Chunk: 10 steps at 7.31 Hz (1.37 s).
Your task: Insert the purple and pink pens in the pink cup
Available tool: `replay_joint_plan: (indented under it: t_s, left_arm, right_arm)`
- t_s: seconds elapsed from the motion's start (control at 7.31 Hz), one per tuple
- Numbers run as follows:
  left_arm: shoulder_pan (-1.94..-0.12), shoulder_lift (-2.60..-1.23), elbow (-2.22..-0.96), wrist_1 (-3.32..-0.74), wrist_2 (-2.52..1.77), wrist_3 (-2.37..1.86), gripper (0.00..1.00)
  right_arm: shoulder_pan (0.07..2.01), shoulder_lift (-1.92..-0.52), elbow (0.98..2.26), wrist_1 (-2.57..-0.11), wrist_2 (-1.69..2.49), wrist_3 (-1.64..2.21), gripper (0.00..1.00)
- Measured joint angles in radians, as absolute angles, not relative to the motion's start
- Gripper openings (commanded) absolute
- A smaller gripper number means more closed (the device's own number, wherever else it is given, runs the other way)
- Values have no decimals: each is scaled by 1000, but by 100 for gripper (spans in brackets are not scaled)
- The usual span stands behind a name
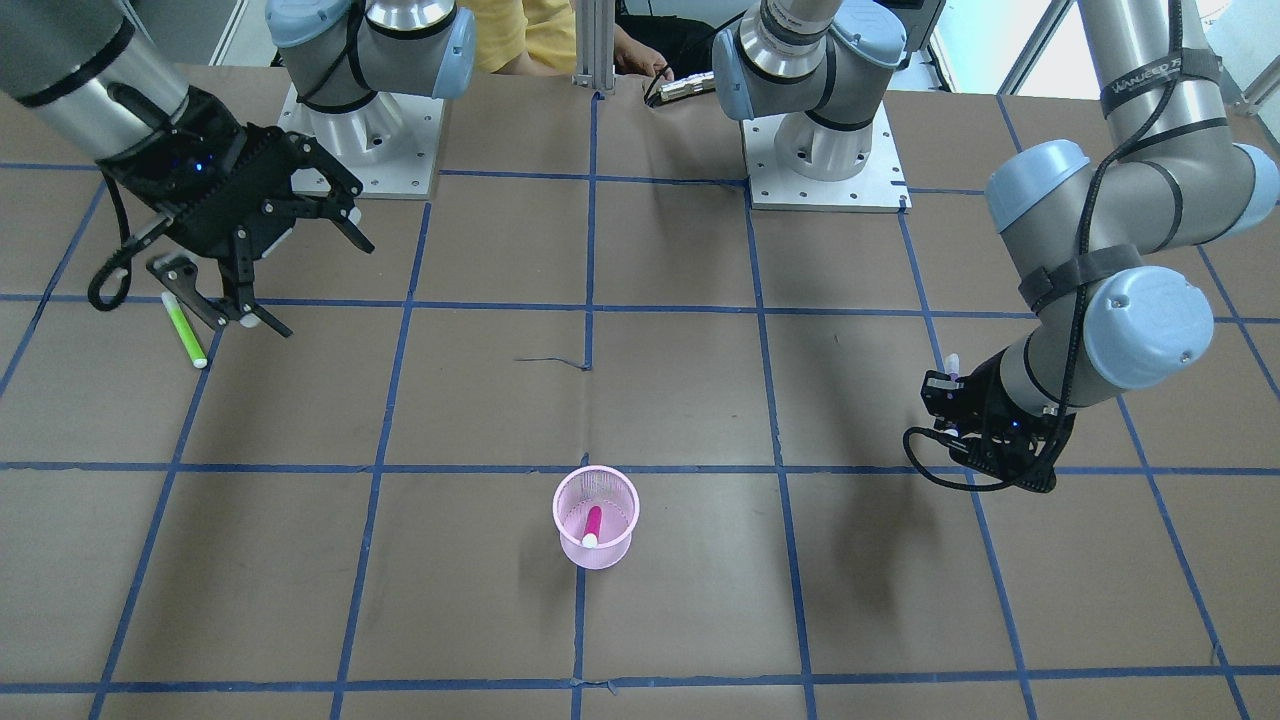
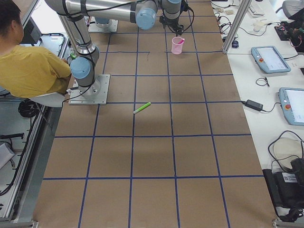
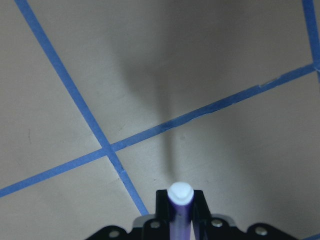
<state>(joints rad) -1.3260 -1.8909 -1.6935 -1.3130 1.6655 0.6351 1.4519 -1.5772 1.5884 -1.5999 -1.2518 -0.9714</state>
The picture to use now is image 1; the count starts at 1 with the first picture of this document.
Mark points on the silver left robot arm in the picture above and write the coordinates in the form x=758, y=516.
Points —
x=1078, y=231

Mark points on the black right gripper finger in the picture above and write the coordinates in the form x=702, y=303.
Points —
x=338, y=204
x=238, y=273

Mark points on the pink mesh cup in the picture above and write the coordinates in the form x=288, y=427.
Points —
x=575, y=494

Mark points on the aluminium frame post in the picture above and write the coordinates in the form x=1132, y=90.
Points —
x=594, y=37

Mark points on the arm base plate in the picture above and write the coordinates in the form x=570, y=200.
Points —
x=391, y=145
x=796, y=165

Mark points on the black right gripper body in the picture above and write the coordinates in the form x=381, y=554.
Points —
x=163, y=150

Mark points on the pink pen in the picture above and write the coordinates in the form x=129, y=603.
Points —
x=592, y=528

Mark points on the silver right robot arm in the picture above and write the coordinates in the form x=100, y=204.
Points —
x=59, y=57

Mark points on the purple pen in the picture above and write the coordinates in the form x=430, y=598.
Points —
x=952, y=366

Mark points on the person in yellow shirt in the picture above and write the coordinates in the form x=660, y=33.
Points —
x=538, y=38

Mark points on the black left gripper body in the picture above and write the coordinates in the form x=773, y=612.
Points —
x=985, y=392

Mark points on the green pen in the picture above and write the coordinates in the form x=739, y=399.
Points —
x=191, y=343

